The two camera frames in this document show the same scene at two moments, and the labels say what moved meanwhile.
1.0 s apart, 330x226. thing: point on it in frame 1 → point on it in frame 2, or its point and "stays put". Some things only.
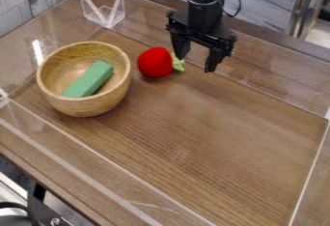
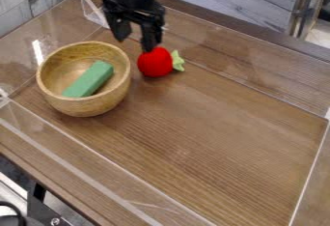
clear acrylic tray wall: [89, 176] stays put
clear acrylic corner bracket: [105, 15] stays put
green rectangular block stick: [86, 85] stays put
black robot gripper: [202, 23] → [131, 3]
